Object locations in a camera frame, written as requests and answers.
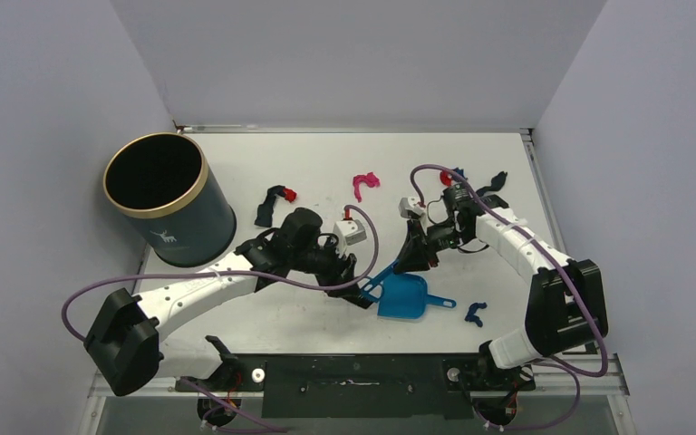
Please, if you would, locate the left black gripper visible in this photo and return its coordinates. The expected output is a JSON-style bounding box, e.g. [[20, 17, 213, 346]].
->
[[291, 235, 361, 297]]

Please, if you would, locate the red paper scrap left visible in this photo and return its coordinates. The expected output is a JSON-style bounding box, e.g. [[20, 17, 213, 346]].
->
[[282, 188, 297, 203]]

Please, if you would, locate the purple cable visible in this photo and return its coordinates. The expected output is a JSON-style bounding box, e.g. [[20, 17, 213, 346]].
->
[[61, 205, 382, 343], [409, 164, 610, 378]]

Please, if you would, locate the red paper scrap back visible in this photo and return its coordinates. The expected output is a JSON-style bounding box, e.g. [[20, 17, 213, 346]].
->
[[440, 171, 452, 187]]

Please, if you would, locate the blue hand brush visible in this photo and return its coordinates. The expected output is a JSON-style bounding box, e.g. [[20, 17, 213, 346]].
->
[[360, 260, 398, 304]]

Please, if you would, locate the blue dustpan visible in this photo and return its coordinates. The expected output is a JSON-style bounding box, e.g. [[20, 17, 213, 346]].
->
[[377, 274, 457, 320]]

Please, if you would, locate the aluminium frame rail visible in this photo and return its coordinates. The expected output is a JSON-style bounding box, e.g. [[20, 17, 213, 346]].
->
[[87, 358, 631, 398]]

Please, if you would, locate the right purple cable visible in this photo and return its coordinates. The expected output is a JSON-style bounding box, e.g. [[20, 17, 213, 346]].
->
[[409, 164, 610, 378]]

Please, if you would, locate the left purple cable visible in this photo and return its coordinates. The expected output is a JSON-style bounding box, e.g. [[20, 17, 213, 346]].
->
[[61, 205, 382, 343]]

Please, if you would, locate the red paper scrap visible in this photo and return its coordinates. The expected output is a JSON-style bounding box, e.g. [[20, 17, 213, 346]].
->
[[282, 188, 297, 203], [440, 171, 452, 187]]

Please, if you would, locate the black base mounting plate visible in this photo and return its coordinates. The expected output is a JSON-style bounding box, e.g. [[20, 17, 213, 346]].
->
[[175, 353, 536, 420]]

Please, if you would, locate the black paper scrap left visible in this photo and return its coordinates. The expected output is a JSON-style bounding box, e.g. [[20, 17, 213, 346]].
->
[[254, 185, 285, 227]]

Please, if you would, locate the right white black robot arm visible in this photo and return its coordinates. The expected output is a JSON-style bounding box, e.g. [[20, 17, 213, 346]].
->
[[393, 183, 608, 389]]

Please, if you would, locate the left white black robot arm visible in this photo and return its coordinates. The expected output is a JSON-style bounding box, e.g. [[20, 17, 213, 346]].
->
[[82, 205, 380, 397]]

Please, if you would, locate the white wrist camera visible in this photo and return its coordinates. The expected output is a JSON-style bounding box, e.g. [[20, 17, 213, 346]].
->
[[333, 219, 367, 247], [398, 197, 427, 221]]

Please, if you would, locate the dark blue gold-rimmed bin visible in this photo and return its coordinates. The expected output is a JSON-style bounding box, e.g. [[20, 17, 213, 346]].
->
[[102, 132, 237, 267]]

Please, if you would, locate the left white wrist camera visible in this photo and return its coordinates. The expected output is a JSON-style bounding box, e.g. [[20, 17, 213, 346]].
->
[[333, 219, 367, 247]]

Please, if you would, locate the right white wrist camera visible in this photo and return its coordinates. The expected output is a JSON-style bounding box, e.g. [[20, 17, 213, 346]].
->
[[398, 197, 427, 221]]

